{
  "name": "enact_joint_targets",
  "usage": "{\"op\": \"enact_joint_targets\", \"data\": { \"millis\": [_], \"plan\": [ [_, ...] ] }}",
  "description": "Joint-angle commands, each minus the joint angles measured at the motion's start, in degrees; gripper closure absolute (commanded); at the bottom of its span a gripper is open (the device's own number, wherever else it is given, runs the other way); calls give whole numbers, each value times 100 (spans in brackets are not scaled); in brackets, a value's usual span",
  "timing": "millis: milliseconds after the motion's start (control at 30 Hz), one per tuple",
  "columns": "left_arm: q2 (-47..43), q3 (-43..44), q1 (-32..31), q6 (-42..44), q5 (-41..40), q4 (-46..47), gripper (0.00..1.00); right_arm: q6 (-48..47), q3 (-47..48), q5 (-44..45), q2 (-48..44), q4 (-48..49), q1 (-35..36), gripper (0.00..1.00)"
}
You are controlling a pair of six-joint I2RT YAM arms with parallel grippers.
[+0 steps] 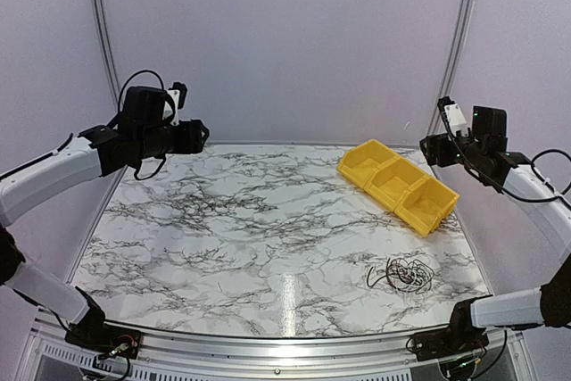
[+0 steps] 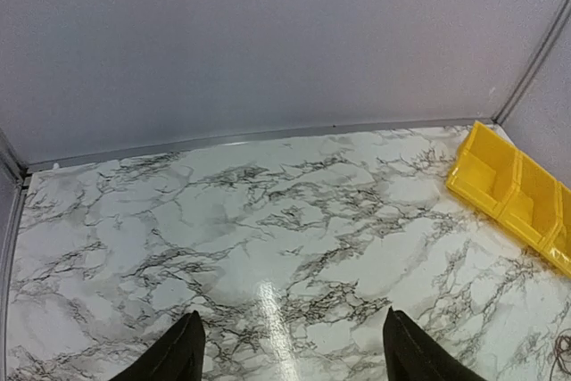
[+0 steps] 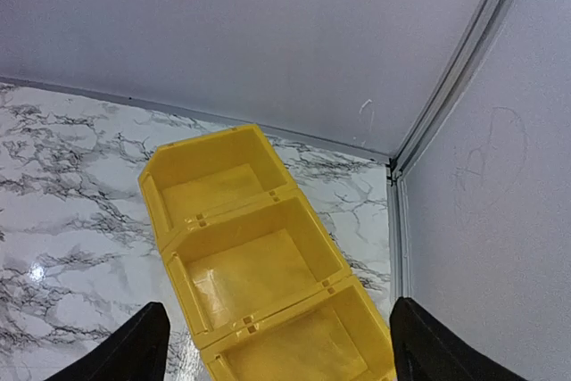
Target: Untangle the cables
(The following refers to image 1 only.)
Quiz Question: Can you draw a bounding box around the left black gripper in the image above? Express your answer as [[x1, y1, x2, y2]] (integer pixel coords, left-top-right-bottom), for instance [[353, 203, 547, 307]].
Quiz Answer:
[[137, 119, 210, 160]]

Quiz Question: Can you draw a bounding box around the cable pile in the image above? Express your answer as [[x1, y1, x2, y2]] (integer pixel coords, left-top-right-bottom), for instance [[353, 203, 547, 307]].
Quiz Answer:
[[366, 256, 436, 295]]

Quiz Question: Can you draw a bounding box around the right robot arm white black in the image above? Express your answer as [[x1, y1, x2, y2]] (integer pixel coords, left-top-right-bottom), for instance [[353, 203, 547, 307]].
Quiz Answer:
[[420, 97, 570, 352]]

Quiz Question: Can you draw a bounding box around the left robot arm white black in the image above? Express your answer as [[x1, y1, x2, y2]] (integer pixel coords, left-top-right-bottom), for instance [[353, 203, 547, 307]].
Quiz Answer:
[[1, 82, 210, 350]]

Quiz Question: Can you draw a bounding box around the yellow bin right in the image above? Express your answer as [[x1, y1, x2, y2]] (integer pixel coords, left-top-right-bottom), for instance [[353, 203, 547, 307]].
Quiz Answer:
[[393, 176, 459, 237]]

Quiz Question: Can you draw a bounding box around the yellow bin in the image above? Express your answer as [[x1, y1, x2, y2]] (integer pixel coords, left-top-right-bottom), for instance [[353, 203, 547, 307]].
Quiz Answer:
[[393, 176, 459, 237], [364, 158, 429, 211], [337, 139, 398, 189]]

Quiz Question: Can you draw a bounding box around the yellow bin middle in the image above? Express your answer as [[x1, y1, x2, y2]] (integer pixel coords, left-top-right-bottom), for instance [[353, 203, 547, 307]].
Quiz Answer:
[[364, 158, 429, 211]]

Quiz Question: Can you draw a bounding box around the yellow bin left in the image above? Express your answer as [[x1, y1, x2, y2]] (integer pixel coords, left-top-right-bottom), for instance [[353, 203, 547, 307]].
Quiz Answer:
[[337, 139, 398, 189]]

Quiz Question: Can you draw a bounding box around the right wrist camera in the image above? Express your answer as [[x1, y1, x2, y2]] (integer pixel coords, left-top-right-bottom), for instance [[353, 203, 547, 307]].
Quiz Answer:
[[437, 96, 469, 137]]

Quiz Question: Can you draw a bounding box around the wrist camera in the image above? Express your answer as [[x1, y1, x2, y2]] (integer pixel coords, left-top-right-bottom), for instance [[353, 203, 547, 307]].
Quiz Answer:
[[163, 81, 187, 126], [437, 96, 469, 137]]

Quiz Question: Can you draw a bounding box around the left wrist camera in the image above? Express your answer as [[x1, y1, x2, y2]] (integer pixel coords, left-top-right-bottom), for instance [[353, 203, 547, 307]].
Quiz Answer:
[[163, 81, 187, 126]]

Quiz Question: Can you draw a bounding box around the right aluminium frame post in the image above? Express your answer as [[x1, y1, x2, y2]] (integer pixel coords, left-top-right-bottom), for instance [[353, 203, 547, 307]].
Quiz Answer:
[[426, 0, 475, 137]]

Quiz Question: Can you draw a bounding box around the aluminium frame post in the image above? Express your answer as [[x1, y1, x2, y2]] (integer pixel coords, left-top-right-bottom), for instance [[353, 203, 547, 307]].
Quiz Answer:
[[426, 0, 475, 137], [86, 0, 137, 150]]

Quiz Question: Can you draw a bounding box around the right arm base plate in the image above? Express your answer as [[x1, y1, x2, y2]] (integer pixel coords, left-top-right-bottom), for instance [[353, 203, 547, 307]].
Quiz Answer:
[[405, 328, 489, 361]]

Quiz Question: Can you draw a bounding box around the left aluminium frame post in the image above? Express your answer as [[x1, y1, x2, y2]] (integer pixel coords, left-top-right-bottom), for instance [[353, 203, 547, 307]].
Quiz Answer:
[[86, 0, 137, 150]]

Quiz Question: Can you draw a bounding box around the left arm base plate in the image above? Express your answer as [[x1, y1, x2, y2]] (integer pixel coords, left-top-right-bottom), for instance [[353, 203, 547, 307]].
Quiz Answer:
[[65, 323, 143, 359]]

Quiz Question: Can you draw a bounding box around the aluminium front rail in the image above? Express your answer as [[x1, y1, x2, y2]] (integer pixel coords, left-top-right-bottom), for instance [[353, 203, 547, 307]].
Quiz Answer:
[[17, 304, 536, 381]]

